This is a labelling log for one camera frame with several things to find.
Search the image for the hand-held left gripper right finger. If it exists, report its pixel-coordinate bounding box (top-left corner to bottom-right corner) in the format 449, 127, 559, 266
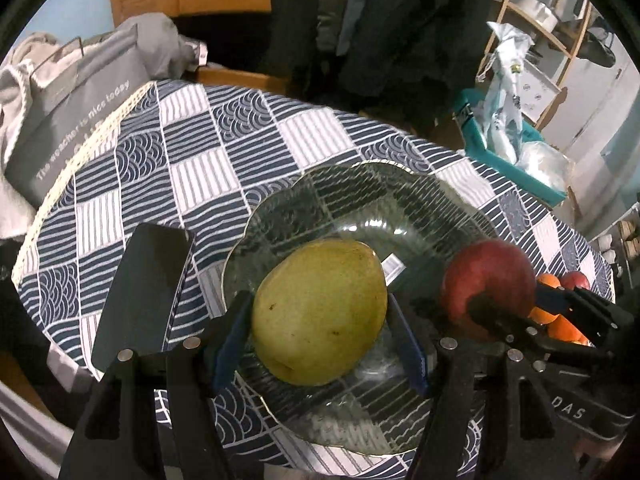
387, 292, 568, 480

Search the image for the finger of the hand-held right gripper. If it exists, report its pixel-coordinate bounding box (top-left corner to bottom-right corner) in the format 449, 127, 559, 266
537, 285, 632, 341
470, 294, 608, 367

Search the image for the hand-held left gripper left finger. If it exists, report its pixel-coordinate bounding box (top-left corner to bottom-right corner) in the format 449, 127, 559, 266
65, 290, 256, 480

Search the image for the orange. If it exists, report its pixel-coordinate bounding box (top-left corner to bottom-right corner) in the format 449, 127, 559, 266
529, 274, 566, 324
547, 314, 592, 347

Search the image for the red apple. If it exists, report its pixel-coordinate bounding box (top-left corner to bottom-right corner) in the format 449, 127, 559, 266
440, 240, 538, 343
559, 271, 591, 291

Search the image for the yellow-green pear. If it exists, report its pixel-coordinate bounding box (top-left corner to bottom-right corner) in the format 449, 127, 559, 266
251, 238, 390, 387

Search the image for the clear glass plate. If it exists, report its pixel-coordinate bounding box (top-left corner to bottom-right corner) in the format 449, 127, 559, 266
221, 160, 501, 458

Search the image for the black smartphone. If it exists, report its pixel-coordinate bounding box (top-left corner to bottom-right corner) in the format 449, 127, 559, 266
91, 222, 196, 368

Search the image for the teal box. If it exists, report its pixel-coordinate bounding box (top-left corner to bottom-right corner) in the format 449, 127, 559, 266
454, 87, 569, 207

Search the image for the clear plastic bag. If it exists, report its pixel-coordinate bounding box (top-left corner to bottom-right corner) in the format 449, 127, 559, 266
517, 140, 576, 192

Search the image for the white blue printed plastic bag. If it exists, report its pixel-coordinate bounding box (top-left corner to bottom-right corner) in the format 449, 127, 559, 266
475, 21, 535, 162

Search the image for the white printed box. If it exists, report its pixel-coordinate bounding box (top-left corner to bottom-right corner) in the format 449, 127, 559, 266
515, 64, 562, 126

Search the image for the blue white patterned tablecloth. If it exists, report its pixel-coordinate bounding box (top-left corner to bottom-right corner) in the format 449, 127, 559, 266
12, 80, 616, 480

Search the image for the wooden shelf rack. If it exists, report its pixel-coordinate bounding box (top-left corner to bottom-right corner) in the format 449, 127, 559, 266
477, 0, 603, 131

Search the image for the grey printed bag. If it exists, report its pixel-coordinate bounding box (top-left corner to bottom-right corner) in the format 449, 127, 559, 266
5, 25, 151, 207

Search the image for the white round container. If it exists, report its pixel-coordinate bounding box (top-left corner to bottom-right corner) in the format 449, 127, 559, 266
514, 0, 562, 32

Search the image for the dark hanging coat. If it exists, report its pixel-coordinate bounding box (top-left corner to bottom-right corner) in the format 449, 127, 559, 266
272, 0, 492, 126

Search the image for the grey jacket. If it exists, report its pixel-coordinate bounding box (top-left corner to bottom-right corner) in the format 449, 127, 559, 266
115, 12, 208, 86

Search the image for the grey-blue hanging garment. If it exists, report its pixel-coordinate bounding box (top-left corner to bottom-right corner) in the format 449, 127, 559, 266
317, 0, 373, 53

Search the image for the white frame bar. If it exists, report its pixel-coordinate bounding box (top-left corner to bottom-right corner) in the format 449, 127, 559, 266
0, 380, 76, 466

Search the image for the beige cloth with rope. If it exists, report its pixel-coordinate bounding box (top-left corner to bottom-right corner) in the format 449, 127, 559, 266
0, 32, 66, 241

